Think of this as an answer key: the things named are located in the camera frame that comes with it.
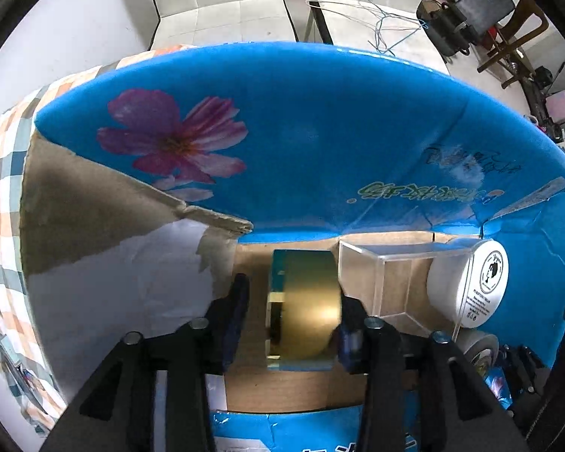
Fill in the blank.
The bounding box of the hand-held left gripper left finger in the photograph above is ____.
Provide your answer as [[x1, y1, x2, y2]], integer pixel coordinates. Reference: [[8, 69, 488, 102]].
[[44, 273, 250, 452]]

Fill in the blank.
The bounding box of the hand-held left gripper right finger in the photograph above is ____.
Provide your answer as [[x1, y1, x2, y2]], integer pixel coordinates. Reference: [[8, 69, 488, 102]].
[[337, 296, 530, 452]]

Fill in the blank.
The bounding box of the brown packing tape roll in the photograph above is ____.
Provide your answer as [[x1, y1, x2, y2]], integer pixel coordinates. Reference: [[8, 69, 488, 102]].
[[265, 249, 344, 372]]

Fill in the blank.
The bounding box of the blue flower-print cardboard box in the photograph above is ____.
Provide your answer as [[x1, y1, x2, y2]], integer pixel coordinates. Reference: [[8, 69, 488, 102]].
[[20, 43, 565, 452]]

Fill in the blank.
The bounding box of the silver round tin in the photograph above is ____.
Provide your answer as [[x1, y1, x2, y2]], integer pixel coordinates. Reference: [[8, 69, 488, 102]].
[[459, 330, 500, 382]]

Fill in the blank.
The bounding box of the clear acrylic box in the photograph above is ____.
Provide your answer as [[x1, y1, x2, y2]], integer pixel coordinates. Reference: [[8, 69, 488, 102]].
[[337, 239, 482, 340]]

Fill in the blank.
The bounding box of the white round cream jar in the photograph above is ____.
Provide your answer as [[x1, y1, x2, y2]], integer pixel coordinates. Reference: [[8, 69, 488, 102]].
[[426, 238, 510, 328]]

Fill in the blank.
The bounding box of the checkered cloth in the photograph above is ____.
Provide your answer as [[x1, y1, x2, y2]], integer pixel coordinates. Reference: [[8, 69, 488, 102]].
[[0, 44, 199, 436]]

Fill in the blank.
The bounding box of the white quilted sofa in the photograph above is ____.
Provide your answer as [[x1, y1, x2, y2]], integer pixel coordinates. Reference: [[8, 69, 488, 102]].
[[141, 0, 450, 76]]

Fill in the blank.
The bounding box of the wooden chair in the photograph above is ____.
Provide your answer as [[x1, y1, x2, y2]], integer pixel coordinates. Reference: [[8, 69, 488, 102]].
[[476, 0, 551, 89]]

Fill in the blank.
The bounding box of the blue wire hanger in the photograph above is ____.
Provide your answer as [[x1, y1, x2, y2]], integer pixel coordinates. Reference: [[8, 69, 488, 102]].
[[363, 0, 428, 56]]

